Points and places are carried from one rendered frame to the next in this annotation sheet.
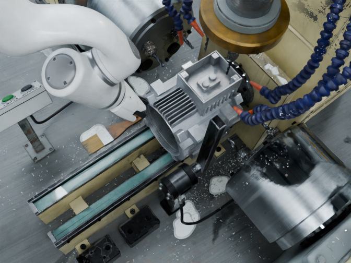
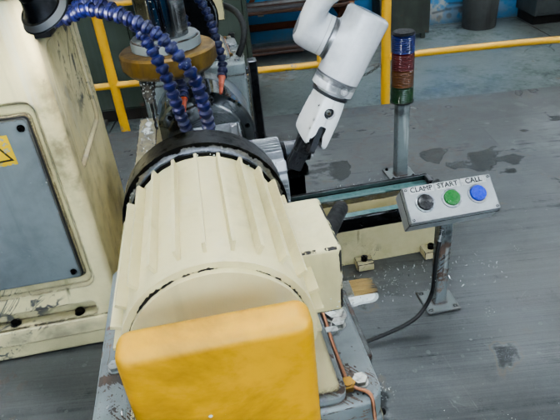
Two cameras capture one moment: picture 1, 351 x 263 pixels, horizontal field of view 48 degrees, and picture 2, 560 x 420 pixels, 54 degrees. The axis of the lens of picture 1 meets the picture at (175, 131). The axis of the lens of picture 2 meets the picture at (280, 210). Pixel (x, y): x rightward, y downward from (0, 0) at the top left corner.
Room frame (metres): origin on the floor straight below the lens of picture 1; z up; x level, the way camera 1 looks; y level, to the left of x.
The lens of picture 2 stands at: (1.26, 0.71, 1.60)
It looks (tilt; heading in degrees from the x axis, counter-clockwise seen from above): 32 degrees down; 220
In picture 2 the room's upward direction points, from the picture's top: 6 degrees counter-clockwise
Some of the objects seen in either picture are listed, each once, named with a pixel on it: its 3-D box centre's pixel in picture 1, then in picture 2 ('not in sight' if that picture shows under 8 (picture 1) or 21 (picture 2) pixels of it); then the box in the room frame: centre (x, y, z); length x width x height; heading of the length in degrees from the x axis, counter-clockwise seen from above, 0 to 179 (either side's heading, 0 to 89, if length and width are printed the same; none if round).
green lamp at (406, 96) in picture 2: not in sight; (402, 92); (-0.06, 0.09, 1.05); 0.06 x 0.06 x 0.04
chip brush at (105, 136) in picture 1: (113, 131); (330, 292); (0.50, 0.19, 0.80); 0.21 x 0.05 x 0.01; 135
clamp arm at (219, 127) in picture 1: (208, 147); (258, 113); (0.36, -0.08, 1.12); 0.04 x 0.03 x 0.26; 137
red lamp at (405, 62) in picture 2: not in sight; (402, 60); (-0.06, 0.09, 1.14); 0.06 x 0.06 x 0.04
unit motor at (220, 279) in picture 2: not in sight; (265, 355); (0.96, 0.41, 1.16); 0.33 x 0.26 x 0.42; 47
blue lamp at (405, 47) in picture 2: not in sight; (403, 42); (-0.06, 0.09, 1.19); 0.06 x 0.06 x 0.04
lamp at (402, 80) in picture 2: not in sight; (402, 77); (-0.06, 0.09, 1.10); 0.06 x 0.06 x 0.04
